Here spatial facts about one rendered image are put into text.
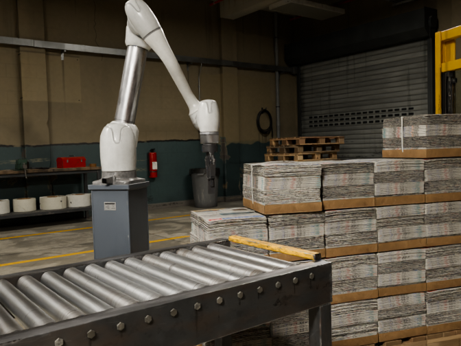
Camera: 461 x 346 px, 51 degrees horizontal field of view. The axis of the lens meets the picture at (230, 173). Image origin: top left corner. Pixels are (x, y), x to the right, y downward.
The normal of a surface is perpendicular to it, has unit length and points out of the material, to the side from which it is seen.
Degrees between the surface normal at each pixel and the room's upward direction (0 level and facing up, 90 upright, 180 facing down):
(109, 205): 90
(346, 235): 90
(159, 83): 90
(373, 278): 90
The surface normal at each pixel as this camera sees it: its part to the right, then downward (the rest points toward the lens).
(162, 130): 0.61, 0.03
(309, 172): 0.24, 0.04
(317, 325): -0.80, 0.05
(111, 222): -0.29, 0.06
